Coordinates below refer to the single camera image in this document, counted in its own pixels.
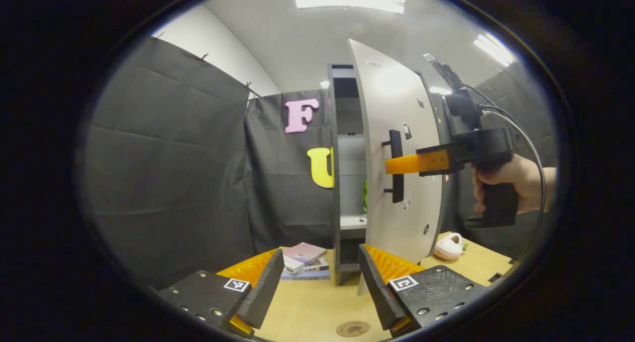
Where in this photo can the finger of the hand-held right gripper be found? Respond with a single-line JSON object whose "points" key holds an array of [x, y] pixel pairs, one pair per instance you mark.
{"points": [[441, 159]]}

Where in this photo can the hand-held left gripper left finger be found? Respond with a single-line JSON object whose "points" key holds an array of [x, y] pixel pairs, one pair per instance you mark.
{"points": [[263, 292]]}

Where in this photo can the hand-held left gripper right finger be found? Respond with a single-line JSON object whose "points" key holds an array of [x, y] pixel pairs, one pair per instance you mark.
{"points": [[379, 297]]}

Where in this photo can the round brown coaster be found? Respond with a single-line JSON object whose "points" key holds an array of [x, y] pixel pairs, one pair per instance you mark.
{"points": [[353, 329]]}

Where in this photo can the grey cabinet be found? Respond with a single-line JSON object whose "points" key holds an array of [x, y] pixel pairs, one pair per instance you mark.
{"points": [[336, 208]]}

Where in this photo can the blue cover book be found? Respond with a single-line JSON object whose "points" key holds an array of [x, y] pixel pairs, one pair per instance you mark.
{"points": [[305, 276]]}

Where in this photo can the pink cover book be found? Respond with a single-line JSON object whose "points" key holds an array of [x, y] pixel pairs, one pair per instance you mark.
{"points": [[303, 252]]}

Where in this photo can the white spine book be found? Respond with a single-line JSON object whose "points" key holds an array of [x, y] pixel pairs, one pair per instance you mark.
{"points": [[317, 267]]}

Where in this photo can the pink plush toy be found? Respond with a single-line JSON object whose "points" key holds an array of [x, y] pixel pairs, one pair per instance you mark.
{"points": [[449, 247]]}

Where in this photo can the black backdrop cloth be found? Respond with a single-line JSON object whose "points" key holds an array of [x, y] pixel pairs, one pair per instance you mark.
{"points": [[163, 183]]}

